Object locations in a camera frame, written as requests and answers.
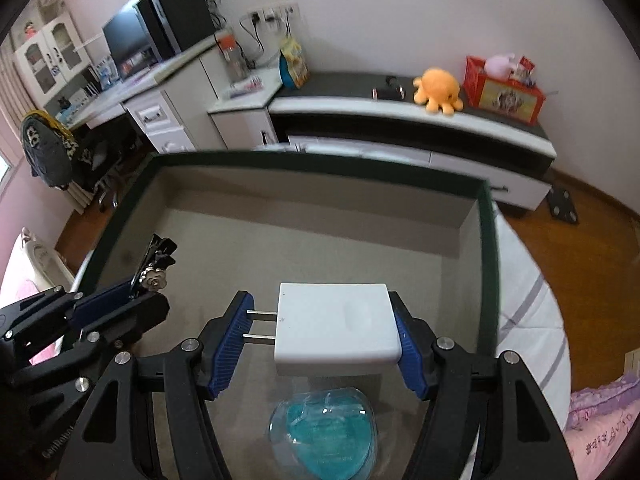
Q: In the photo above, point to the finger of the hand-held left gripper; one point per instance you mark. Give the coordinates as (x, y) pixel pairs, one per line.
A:
(105, 302)
(140, 315)

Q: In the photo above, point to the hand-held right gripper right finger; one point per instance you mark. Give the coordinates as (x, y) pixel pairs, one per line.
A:
(412, 355)

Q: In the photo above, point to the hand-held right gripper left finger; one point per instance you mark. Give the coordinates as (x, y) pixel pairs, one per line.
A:
(227, 347)

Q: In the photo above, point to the black hair clip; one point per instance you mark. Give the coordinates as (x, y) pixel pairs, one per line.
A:
(157, 257)

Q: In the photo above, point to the white power adapter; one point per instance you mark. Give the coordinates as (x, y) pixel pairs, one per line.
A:
(335, 325)

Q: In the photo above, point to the pink box with dark rim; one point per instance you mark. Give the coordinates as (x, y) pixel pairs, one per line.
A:
(310, 240)

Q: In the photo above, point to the white bed footboard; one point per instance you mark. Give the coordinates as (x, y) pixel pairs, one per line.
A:
(45, 260)

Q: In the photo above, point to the white radiator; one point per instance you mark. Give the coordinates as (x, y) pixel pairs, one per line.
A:
(80, 195)

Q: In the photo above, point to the blue clear plastic case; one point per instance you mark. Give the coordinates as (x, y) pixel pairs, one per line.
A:
(325, 435)

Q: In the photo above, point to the black office chair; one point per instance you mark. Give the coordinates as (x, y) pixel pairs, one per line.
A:
(102, 160)

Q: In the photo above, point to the black patterned jacket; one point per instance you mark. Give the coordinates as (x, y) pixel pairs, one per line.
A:
(45, 150)

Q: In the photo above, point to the purple printed blanket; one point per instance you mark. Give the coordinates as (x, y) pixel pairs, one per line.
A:
(595, 425)

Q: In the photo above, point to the white desk with drawers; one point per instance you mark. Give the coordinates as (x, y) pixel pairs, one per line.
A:
(170, 110)

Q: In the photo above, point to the white low side cabinet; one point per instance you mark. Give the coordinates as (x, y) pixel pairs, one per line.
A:
(240, 120)

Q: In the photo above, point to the blue and white box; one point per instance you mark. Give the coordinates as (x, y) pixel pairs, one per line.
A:
(107, 74)

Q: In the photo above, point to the black and white tv stand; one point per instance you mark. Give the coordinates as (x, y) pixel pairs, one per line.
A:
(400, 125)

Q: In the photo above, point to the white glass-door cabinet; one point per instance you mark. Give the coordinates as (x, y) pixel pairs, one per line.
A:
(50, 60)

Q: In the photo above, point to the pink packet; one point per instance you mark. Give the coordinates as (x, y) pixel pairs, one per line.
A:
(245, 86)

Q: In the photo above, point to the small black case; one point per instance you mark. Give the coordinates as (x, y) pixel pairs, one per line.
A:
(387, 93)

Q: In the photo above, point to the black computer monitor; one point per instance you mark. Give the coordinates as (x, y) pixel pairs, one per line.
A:
(127, 40)

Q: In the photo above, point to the orange octopus plush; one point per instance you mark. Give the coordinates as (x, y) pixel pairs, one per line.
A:
(439, 90)

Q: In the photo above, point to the clear bottle with orange cap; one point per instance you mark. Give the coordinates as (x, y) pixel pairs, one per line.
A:
(232, 60)

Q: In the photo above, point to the yellow and blue snack bag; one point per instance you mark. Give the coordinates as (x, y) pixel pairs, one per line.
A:
(295, 65)

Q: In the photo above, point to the black computer tower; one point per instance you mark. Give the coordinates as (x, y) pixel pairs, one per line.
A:
(182, 15)

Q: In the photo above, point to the pink plush toy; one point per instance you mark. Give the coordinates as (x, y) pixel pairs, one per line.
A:
(500, 65)

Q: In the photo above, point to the black metal bracket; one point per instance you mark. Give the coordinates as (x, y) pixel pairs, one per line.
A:
(564, 205)

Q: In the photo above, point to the white wall socket panel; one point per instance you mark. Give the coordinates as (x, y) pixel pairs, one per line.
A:
(274, 12)

